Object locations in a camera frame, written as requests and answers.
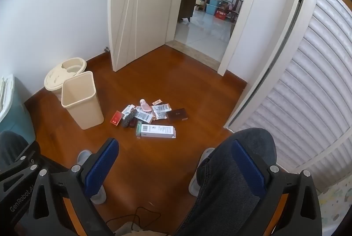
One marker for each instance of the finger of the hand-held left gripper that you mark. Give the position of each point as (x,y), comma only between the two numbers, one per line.
(27,172)
(24,155)

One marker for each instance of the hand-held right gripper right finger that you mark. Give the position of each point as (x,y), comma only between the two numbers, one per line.
(247,167)

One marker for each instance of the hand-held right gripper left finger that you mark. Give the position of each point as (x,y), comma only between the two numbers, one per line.
(100,167)

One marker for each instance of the small red box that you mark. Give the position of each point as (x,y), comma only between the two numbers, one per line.
(116,118)

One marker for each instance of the beige rectangular trash bin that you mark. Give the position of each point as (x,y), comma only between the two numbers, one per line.
(88,112)

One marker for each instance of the pink tube white cap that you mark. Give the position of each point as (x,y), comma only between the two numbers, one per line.
(145,105)

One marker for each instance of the person's left leg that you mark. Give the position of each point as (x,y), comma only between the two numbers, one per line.
(12,146)

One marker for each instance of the person's leg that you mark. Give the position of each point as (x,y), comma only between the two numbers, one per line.
(225,197)
(12,146)

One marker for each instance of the grey slipper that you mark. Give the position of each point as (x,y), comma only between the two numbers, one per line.
(84,156)
(205,153)

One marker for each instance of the person's right leg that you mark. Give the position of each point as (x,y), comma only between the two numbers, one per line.
(225,197)

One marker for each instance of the blue storage box white lid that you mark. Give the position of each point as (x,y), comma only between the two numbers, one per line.
(13,117)

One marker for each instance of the dark grey remote-like object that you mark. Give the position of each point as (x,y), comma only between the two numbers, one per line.
(129,119)

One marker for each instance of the white barcode label packet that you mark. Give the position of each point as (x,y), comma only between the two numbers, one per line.
(144,116)

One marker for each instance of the long white carton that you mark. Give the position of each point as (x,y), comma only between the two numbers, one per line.
(158,131)

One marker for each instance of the white cloth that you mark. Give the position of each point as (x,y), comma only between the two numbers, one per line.
(143,232)

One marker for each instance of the round beige lidded bucket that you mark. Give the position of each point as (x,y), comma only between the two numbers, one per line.
(55,79)

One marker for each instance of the clear barcode label packet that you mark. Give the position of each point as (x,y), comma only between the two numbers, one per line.
(161,111)

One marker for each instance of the small brown-edged card packet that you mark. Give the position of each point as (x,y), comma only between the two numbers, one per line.
(157,102)

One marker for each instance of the dark brown box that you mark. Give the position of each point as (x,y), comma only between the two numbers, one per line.
(177,115)

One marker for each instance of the pale printed bed sheet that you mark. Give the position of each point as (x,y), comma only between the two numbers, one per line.
(335,208)

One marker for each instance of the white louvered wardrobe door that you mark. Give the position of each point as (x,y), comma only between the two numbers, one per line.
(310,87)

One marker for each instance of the metal door stopper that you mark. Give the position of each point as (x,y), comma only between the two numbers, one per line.
(106,49)

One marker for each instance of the red plastic crate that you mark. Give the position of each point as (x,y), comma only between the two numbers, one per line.
(221,14)

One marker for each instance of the dark wooden chair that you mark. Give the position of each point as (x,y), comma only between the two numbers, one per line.
(236,9)

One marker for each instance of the white room door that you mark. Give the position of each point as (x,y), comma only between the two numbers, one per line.
(137,10)

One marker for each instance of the blue plastic storage bin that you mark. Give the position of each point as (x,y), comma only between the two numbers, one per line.
(213,6)

